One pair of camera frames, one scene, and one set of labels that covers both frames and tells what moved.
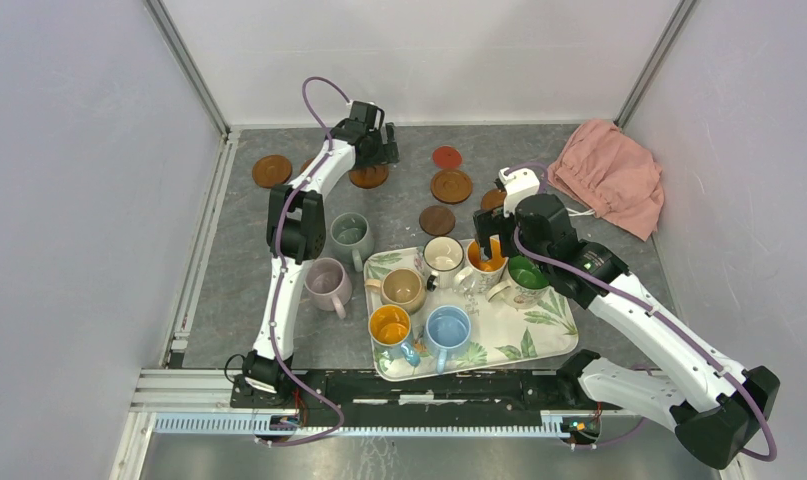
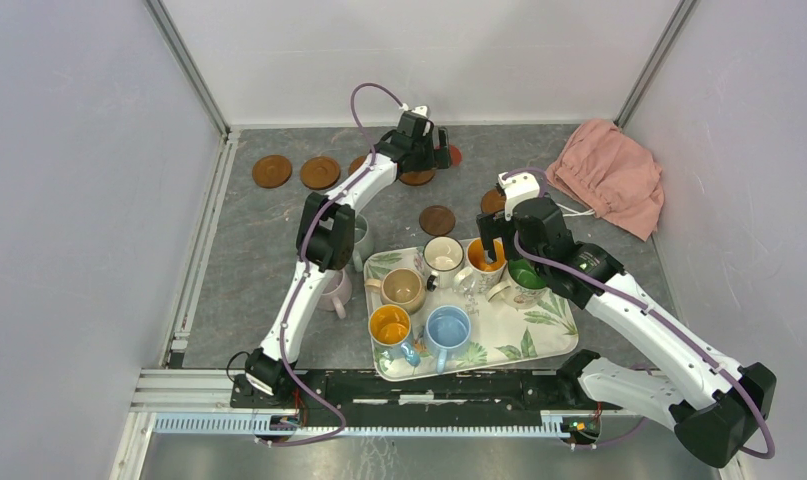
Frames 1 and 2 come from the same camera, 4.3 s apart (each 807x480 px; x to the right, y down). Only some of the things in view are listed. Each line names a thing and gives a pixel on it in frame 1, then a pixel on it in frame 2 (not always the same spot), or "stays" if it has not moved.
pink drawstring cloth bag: (612, 174) stays
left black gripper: (386, 153) -> (441, 158)
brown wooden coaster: (492, 199) stays
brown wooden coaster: (269, 170) stays
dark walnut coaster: (437, 220) stays
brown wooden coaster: (451, 186) -> (415, 178)
